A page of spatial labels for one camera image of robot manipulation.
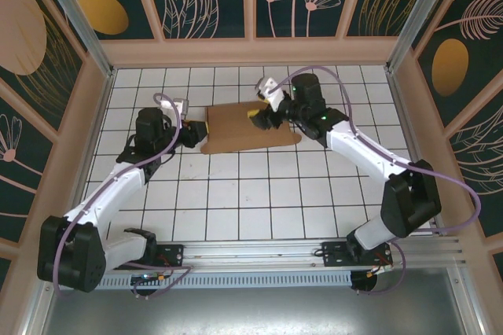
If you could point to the brown cardboard paper box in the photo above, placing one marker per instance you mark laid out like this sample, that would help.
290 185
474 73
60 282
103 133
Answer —
239 130

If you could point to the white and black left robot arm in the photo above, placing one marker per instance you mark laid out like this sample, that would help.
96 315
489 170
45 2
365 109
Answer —
102 197

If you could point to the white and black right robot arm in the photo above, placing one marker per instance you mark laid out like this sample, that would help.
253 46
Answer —
365 154

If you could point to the small green circuit board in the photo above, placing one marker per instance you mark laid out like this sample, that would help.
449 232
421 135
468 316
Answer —
151 277

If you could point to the grey metal sheet panel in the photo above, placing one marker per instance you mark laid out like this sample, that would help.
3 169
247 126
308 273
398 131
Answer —
255 311

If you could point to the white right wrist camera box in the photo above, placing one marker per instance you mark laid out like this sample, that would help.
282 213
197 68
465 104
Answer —
271 91

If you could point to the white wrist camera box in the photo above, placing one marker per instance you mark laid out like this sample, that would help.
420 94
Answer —
271 91
181 106

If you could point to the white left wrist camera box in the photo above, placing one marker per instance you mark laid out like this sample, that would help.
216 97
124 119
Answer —
181 106

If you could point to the aluminium table side rail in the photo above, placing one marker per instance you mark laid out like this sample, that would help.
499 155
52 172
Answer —
97 126
406 126

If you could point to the aluminium corner post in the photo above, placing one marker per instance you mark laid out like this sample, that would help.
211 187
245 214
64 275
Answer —
78 24
412 12

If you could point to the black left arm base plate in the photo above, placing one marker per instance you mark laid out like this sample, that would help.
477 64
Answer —
173 252

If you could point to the aluminium mounting rail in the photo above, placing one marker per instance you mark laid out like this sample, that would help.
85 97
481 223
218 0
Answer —
255 252

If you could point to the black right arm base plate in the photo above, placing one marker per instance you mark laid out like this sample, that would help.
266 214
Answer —
334 256

